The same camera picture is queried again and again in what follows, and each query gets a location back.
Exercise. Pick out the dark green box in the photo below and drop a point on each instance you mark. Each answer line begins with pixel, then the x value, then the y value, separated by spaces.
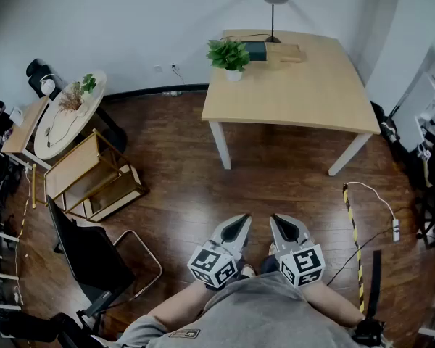
pixel 256 51

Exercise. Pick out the round white table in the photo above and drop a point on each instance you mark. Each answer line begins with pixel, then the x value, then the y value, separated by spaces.
pixel 63 129

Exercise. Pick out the wooden desk organiser tray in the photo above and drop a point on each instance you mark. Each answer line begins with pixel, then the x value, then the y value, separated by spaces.
pixel 286 51

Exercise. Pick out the white globe lamp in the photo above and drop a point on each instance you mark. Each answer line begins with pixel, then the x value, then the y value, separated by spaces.
pixel 48 85

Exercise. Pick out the person's right forearm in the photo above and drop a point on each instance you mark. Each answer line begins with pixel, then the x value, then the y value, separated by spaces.
pixel 333 303

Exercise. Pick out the black office chair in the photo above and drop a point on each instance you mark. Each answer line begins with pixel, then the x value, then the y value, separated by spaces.
pixel 36 69

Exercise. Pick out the person's shoe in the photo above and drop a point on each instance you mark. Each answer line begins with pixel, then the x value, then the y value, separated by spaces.
pixel 272 249
pixel 248 270

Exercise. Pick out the small wooden desk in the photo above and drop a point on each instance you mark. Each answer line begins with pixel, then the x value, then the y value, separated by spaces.
pixel 25 125

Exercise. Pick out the green potted plant white pot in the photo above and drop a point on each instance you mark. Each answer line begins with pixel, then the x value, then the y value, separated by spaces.
pixel 228 54

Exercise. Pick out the wooden gold-frame trolley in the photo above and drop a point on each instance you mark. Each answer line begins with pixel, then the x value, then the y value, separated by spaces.
pixel 76 165

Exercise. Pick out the person's dark trousers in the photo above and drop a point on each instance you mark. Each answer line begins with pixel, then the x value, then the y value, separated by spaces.
pixel 269 265

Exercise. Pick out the white power strip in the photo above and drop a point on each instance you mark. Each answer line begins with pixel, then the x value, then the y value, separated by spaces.
pixel 396 230

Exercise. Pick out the black chair with metal frame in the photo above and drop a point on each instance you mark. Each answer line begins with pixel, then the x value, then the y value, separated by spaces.
pixel 83 252

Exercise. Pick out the person's grey shirt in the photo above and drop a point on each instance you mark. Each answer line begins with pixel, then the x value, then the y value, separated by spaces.
pixel 261 314

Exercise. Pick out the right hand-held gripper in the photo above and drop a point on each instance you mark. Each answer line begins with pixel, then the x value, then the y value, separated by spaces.
pixel 302 265

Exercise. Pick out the black wooden stool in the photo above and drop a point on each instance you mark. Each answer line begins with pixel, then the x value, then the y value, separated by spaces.
pixel 433 212

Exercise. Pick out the small green potted plant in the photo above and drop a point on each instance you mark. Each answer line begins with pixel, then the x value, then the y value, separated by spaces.
pixel 88 82

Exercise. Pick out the plastic bottle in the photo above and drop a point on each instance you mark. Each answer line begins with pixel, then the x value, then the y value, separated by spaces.
pixel 172 93

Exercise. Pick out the person's right shoe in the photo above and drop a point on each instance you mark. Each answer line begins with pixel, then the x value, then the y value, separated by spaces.
pixel 272 249

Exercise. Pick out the small white box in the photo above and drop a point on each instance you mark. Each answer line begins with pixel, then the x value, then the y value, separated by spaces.
pixel 17 116

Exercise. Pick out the person's left shoe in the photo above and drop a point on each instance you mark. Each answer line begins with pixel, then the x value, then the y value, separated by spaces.
pixel 248 270

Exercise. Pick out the light wooden square table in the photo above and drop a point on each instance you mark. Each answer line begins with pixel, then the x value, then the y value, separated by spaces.
pixel 293 93

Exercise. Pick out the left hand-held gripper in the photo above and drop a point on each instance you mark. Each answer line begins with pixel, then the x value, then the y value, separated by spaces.
pixel 212 265

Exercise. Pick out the person's left forearm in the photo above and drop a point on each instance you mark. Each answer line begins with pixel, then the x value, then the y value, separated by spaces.
pixel 177 305

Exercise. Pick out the dried brown potted plant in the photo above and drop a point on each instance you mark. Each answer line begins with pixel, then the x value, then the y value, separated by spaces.
pixel 70 98

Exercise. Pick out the yellow black striped floor strip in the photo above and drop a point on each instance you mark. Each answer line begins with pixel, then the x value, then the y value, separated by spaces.
pixel 355 234

